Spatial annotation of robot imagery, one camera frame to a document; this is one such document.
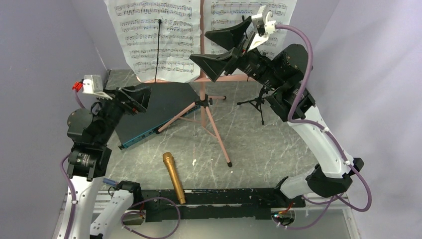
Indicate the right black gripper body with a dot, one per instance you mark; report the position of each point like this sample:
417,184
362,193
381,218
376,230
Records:
255,62

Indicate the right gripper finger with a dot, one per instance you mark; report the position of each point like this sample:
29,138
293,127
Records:
216,65
230,37

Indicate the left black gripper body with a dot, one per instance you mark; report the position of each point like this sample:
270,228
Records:
111,113

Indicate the sheet music page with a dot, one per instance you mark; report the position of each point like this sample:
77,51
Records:
157,37
219,14

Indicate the pink music stand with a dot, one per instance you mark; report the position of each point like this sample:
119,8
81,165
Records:
207,122

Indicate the black microphone stand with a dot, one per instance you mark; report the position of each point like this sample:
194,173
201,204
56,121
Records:
257,102

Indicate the gold microphone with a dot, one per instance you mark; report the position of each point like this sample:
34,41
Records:
169,162

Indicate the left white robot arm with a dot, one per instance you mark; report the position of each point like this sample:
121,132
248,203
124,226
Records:
87,163

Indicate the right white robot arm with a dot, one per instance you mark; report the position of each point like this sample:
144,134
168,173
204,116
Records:
296,106

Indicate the black blue flat box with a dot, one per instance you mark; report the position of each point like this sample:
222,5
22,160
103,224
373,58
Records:
166,101

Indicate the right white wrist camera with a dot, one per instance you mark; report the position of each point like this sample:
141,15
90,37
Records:
263,27

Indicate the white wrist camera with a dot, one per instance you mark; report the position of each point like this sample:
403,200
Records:
92,85
263,27

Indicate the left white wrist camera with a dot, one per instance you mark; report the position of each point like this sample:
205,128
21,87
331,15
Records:
92,85

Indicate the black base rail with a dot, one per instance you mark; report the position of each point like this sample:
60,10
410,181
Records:
257,203

